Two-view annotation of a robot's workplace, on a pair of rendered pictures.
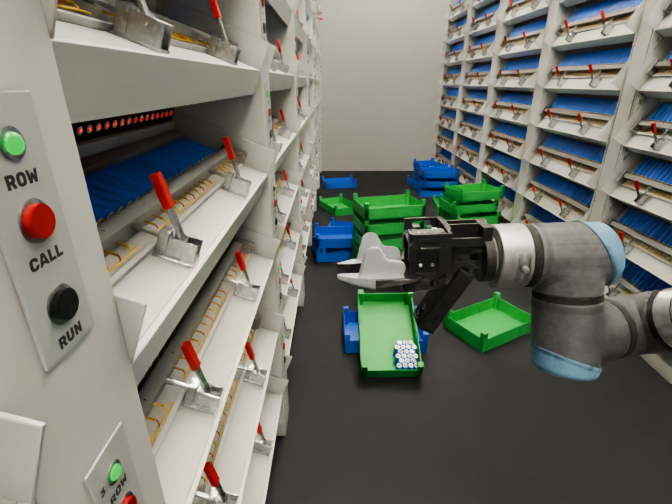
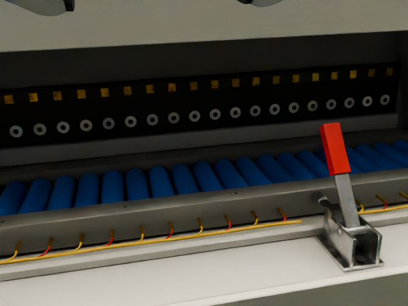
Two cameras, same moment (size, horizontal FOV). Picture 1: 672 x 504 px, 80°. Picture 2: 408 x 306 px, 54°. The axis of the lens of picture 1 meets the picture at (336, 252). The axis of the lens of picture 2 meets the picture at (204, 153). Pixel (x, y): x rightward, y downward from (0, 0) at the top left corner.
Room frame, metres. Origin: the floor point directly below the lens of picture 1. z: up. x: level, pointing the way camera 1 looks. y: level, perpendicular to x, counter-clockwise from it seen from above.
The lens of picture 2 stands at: (0.51, -0.09, 0.62)
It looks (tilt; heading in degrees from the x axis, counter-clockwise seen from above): 0 degrees down; 80
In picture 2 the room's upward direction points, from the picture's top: 6 degrees counter-clockwise
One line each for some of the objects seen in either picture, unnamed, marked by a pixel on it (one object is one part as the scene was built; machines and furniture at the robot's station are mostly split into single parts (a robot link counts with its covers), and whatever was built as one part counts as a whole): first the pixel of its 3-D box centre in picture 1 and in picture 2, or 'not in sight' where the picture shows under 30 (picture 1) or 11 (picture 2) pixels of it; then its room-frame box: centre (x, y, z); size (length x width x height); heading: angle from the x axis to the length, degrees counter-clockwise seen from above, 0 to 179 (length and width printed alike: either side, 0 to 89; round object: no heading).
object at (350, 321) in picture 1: (383, 328); not in sight; (1.29, -0.18, 0.04); 0.30 x 0.20 x 0.08; 90
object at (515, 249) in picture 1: (503, 256); not in sight; (0.52, -0.24, 0.68); 0.10 x 0.05 x 0.09; 0
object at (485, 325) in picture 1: (490, 319); not in sight; (1.35, -0.61, 0.04); 0.30 x 0.20 x 0.08; 119
